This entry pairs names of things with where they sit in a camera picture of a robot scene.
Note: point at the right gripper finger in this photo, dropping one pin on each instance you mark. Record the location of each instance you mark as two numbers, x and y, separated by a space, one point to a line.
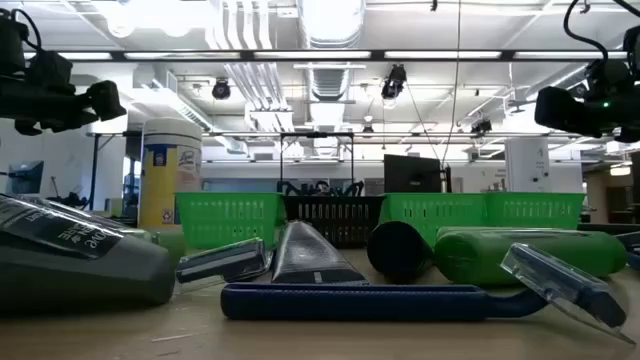
565 110

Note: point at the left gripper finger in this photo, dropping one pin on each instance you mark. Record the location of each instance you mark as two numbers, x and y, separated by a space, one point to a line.
106 100

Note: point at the gray body wash bottle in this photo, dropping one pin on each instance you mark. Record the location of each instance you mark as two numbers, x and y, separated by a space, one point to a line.
100 219
75 270

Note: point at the black cylindrical container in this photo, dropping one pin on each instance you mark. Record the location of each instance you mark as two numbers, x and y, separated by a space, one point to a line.
397 252

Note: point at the blue razor with clear cap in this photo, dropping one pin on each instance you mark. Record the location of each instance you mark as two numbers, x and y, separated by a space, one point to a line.
350 302

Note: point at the black background robot arm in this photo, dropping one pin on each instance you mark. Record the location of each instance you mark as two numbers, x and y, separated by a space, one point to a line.
67 199

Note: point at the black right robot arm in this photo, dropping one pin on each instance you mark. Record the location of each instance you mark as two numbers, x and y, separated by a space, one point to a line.
632 50

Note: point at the white pillar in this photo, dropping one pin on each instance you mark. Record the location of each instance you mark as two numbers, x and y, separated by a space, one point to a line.
527 165

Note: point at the blue screen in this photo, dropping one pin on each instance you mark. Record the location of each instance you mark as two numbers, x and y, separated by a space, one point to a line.
25 177

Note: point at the disinfecting wipes canister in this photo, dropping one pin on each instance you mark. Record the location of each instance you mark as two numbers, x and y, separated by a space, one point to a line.
167 170

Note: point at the green plastic basket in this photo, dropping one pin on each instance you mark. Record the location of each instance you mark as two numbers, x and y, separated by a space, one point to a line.
225 220
535 210
440 210

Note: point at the black monitor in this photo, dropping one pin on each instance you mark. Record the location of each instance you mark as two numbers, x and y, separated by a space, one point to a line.
412 175

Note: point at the black beam with light strips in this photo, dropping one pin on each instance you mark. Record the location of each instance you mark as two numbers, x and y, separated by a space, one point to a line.
377 55

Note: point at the black plastic basket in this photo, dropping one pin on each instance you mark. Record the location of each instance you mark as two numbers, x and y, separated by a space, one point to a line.
340 220

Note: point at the black ceiling dome camera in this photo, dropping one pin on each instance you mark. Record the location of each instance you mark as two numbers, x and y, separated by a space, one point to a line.
221 90

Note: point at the black aluminium table frame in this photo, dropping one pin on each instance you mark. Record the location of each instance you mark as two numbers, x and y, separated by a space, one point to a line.
607 227

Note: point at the black overhead camera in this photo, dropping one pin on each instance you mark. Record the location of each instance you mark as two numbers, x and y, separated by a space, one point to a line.
394 82

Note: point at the black background table frame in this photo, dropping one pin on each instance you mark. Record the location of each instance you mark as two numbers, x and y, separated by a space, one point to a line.
317 135

